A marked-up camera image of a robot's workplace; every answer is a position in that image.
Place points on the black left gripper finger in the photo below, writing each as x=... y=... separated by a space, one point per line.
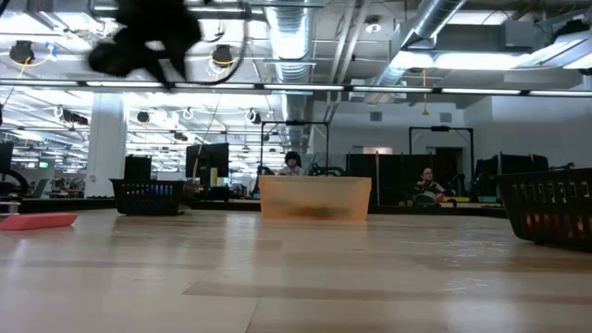
x=179 y=65
x=158 y=71

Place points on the black mesh plastic basket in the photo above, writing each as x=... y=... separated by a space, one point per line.
x=555 y=194
x=139 y=203

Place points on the orange translucent plastic bin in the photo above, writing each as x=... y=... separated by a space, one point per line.
x=314 y=189

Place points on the white building column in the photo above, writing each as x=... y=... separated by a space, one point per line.
x=105 y=152

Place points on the black cabinet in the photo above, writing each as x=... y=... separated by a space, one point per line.
x=138 y=167

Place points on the black computer monitor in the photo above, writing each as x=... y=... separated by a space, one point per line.
x=208 y=162

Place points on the person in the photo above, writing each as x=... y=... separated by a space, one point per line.
x=427 y=178
x=291 y=159

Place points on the black partition panel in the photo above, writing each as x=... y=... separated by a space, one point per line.
x=393 y=180

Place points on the black monitor cluster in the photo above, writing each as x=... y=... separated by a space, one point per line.
x=513 y=166

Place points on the black gantry frame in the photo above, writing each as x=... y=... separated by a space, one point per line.
x=296 y=122
x=439 y=128

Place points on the silver spiral ceiling duct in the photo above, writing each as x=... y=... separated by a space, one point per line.
x=435 y=18

